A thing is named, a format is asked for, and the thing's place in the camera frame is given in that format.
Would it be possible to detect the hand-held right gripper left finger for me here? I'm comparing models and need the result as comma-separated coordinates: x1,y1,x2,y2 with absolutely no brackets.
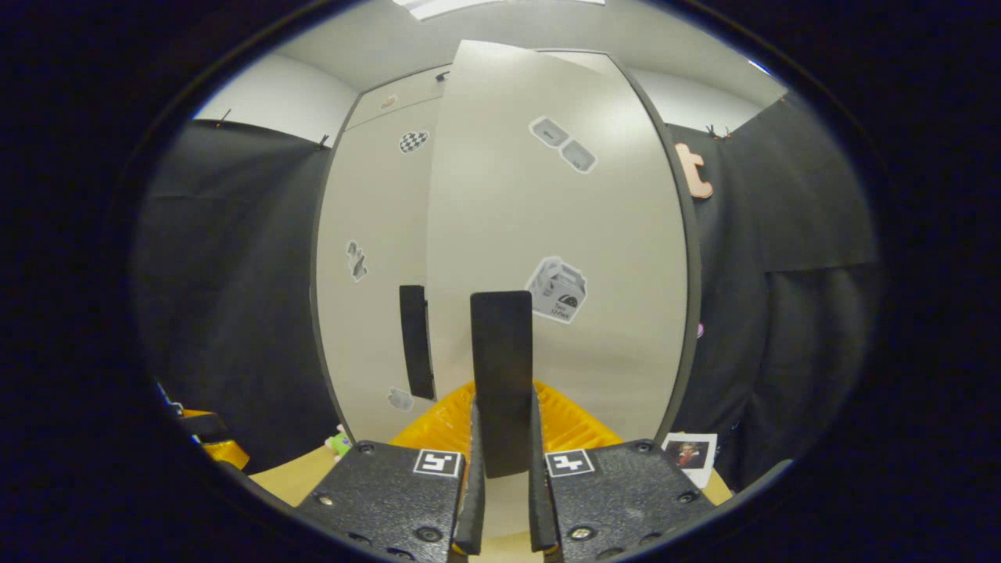
296,381,487,563

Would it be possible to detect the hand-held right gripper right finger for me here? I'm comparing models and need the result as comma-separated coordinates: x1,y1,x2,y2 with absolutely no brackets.
528,381,716,563

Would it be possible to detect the black door handle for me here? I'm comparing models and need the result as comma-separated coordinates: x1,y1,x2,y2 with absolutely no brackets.
470,291,534,479
399,285,436,401

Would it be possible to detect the white cabinet door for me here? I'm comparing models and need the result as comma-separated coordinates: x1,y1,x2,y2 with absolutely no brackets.
425,39,693,540
314,98,443,445

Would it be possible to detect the white double-door shoe cabinet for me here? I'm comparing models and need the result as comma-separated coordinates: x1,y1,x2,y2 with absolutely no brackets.
311,48,702,470

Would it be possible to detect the black backdrop cloth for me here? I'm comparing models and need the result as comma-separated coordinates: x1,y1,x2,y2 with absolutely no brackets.
133,90,881,492

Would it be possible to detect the white printed card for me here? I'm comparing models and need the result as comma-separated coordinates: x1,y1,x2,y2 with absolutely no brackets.
661,432,718,489

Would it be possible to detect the large ceiling light panel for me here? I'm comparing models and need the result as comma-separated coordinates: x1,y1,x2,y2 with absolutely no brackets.
391,0,607,21

